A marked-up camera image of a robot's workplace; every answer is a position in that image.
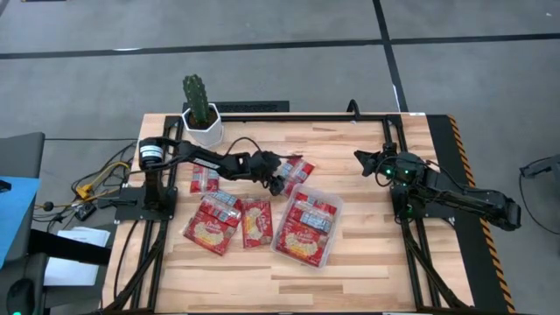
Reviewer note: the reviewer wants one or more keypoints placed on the black floor fan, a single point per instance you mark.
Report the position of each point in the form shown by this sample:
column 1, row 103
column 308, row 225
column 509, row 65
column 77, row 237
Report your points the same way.
column 542, row 175

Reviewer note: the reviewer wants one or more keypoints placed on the white hexagonal plant pot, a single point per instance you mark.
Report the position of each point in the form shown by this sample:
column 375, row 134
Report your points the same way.
column 207, row 133

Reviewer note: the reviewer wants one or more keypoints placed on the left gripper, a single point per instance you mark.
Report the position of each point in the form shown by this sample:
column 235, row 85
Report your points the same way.
column 264, row 165

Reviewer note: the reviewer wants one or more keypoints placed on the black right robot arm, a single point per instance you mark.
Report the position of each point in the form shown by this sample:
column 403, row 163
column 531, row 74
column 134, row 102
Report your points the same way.
column 459, row 197

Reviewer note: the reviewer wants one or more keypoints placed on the black round knob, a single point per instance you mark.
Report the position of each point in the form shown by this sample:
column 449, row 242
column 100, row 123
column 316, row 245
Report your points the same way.
column 48, row 205

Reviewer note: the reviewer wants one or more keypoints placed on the black hazard-striped mat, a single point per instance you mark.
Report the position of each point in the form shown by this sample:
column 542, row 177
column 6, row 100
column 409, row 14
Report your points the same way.
column 464, row 271

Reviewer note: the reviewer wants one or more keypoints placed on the green cactus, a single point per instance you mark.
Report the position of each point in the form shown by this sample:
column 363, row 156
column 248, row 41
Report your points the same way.
column 195, row 96

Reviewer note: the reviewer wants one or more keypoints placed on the clear plastic basket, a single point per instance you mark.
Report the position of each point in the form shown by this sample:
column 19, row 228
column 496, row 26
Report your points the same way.
column 337, row 205

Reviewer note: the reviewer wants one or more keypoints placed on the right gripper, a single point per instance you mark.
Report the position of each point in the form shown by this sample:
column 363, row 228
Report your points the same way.
column 387, row 159

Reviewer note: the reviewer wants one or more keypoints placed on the black computer mouse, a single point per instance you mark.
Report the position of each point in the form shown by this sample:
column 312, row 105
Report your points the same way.
column 19, row 297

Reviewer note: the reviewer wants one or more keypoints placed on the white paper sheets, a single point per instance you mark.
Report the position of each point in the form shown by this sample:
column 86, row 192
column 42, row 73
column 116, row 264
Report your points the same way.
column 74, row 271

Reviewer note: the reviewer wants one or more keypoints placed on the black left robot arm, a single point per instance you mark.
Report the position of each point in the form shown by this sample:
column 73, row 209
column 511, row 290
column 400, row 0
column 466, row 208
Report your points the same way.
column 205, row 159

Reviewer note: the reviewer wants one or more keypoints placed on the red popcorn bag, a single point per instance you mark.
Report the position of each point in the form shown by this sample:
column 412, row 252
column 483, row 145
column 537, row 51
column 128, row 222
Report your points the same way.
column 315, row 205
column 207, row 236
column 203, row 179
column 302, row 247
column 316, row 222
column 299, row 175
column 256, row 223
column 221, row 205

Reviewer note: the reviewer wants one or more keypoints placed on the black metal table frame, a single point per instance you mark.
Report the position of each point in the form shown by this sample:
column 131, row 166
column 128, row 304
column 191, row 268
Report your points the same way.
column 306, row 118

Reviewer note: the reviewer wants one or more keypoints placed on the black flat bar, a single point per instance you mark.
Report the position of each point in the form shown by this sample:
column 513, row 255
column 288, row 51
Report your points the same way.
column 65, row 247

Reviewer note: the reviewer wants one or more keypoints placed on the blue board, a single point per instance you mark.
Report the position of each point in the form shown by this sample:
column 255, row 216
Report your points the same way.
column 15, row 210

